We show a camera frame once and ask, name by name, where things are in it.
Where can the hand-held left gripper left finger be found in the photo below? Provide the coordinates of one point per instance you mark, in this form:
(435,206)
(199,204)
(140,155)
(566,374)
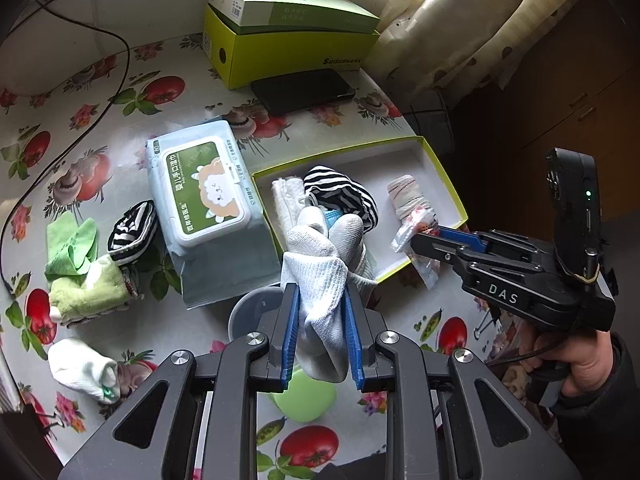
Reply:
(291,340)

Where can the green rounded square case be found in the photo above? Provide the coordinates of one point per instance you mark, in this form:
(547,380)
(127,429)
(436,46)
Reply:
(300,402)

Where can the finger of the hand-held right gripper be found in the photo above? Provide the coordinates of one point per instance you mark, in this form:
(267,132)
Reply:
(440,252)
(465,237)

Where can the black binder clip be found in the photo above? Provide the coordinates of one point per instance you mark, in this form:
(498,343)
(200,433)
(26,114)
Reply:
(482,327)
(50,417)

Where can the clear round plastic container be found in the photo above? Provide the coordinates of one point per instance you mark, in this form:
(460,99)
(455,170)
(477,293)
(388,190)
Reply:
(250,312)

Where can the wet wipes pack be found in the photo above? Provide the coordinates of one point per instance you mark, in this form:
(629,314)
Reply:
(210,195)

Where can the yellow green shoebox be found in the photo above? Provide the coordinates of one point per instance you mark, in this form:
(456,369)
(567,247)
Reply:
(280,55)

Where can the light green cloth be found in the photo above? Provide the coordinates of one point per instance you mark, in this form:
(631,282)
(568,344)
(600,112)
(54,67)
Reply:
(70,245)

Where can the person's right forearm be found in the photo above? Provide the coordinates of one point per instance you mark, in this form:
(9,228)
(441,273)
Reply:
(600,435)

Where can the small white sock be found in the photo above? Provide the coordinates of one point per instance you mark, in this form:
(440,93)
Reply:
(75,367)

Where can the black white striped sock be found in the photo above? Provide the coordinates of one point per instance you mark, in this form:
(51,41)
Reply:
(340,192)
(132,232)

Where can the shallow yellow-rimmed box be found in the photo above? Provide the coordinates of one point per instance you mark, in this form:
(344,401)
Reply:
(400,165)

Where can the person's right hand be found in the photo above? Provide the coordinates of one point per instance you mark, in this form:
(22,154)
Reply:
(585,360)

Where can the green white sock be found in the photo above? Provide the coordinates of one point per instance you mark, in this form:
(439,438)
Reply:
(90,292)

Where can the blue cloth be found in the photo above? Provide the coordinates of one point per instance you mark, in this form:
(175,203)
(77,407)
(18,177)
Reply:
(332,219)

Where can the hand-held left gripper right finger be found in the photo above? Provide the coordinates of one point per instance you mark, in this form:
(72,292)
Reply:
(354,340)

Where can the white sock pair grey toes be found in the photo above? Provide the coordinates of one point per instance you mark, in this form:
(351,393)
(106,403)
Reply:
(320,285)

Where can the white towel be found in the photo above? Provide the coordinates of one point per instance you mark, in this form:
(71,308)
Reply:
(287,200)

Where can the green white carton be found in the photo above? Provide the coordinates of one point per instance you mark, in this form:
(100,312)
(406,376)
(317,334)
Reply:
(300,15)

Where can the cream dotted curtain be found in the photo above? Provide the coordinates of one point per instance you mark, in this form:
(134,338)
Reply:
(450,20)

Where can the black phone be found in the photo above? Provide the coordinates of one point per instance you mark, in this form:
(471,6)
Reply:
(300,91)

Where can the tomato print tablecloth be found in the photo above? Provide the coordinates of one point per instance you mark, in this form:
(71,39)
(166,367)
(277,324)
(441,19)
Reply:
(125,160)

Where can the dark wooden cabinet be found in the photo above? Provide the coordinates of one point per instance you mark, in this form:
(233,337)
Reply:
(575,85)

